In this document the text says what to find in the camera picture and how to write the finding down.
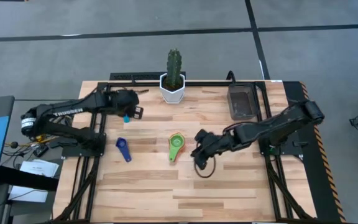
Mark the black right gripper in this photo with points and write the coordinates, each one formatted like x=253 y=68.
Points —
x=222 y=141

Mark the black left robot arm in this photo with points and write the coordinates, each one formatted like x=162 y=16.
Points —
x=70 y=110

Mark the teal measuring cup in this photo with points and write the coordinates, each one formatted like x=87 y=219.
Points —
x=126 y=119

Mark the small black device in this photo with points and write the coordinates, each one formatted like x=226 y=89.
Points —
x=40 y=151

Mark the grey plastic basket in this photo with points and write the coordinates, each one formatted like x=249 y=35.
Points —
x=241 y=102

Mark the black board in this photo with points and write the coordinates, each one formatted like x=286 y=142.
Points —
x=26 y=182

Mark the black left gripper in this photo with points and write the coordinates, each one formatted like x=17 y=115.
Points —
x=123 y=101

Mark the black ball knob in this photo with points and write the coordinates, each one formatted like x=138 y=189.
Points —
x=14 y=145

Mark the green measuring cup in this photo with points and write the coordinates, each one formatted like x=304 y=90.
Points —
x=176 y=141

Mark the white paper sheet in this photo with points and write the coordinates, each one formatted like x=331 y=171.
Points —
x=26 y=194
x=39 y=168

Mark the white plant pot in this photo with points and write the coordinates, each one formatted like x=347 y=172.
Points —
x=172 y=95

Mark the black table frame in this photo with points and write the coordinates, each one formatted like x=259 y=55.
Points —
x=204 y=83

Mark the purple-blue measuring cup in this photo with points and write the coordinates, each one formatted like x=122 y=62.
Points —
x=122 y=144

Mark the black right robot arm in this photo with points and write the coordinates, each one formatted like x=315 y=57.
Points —
x=275 y=124

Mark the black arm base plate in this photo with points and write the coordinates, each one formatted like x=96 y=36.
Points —
x=291 y=151
x=73 y=152

